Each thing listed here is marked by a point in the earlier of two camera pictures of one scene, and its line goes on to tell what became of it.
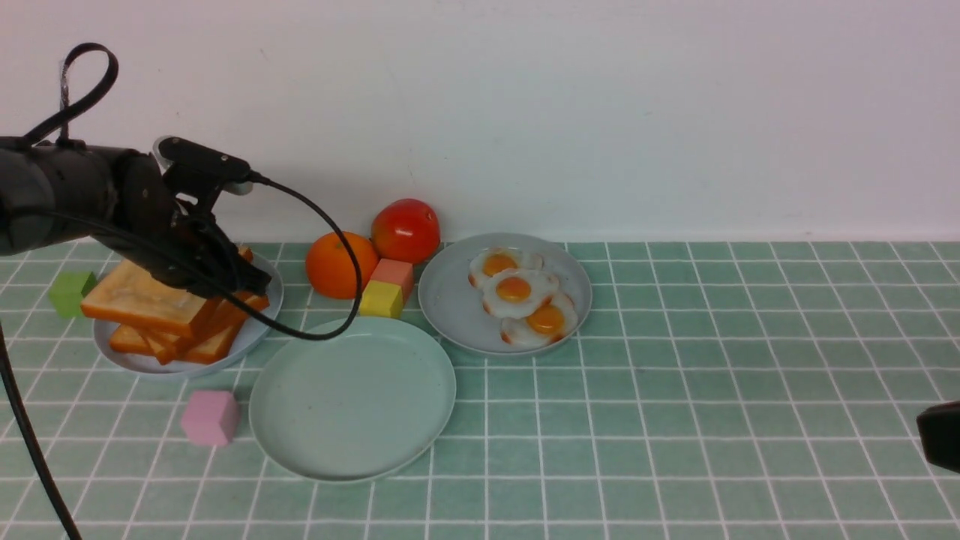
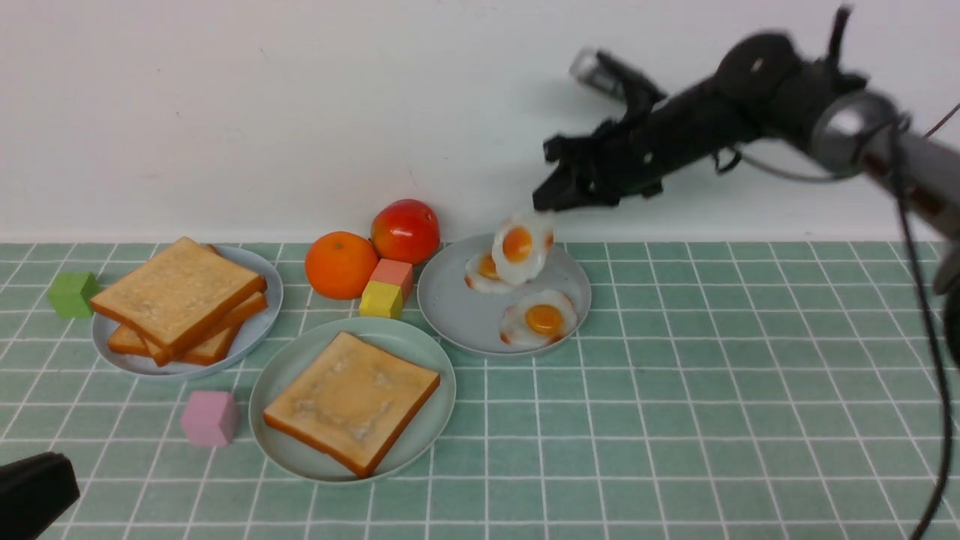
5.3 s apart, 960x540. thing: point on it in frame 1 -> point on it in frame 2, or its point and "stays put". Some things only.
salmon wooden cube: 397,273 stays put
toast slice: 118,292 -> 352,401
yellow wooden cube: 382,299 stays put
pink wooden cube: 211,418 stays put
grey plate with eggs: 451,308 stays put
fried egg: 513,293 -> 520,247
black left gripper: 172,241 -> 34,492
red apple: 405,230 stays put
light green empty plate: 362,404 stays put
